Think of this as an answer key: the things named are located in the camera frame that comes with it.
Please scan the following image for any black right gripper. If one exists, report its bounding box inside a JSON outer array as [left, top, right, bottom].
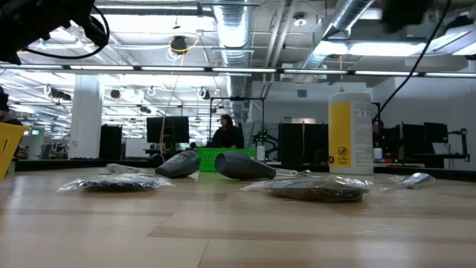
[[382, 0, 434, 34]]

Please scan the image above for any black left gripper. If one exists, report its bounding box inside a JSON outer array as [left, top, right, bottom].
[[0, 0, 109, 66]]

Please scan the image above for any small crinkled clear bag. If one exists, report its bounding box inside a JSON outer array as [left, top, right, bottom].
[[389, 172, 436, 189]]

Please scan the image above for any slim clear plastic packet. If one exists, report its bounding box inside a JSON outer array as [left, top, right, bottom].
[[106, 162, 144, 174], [274, 167, 323, 179]]

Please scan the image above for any black item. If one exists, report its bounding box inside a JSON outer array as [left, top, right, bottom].
[[57, 173, 176, 193], [240, 175, 373, 204]]

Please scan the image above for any small black monitor on arm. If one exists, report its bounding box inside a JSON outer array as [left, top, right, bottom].
[[423, 121, 449, 144]]

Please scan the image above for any person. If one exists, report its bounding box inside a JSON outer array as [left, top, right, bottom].
[[0, 86, 24, 127], [211, 114, 245, 149], [371, 119, 390, 150]]

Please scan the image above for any white building column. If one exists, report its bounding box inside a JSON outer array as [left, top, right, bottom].
[[68, 74, 103, 160]]

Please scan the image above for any large black monitor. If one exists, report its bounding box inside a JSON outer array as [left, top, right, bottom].
[[399, 123, 425, 150]]

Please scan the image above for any yellow plastic bin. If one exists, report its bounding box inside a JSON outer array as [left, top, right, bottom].
[[0, 122, 30, 182]]

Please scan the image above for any white wipes canister yellow label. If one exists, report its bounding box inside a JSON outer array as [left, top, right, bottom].
[[327, 91, 375, 176]]

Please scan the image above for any black cabinet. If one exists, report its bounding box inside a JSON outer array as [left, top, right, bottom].
[[99, 124, 123, 160]]

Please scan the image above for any wide black monitor pair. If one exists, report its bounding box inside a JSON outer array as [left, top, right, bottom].
[[278, 122, 330, 167]]

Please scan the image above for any black computer monitor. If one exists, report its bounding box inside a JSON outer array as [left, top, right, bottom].
[[146, 116, 190, 144]]

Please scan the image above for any long LED light bar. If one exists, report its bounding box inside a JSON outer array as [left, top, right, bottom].
[[0, 63, 476, 78]]

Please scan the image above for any green plastic basket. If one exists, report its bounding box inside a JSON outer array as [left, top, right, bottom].
[[196, 147, 257, 173]]

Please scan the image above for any long black right arm cable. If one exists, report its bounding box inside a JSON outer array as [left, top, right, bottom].
[[371, 0, 453, 124]]

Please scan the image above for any silver ventilation duct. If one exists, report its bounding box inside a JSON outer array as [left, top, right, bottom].
[[293, 0, 375, 83], [213, 0, 254, 112]]

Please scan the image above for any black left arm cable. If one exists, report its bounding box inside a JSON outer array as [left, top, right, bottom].
[[22, 5, 111, 60]]

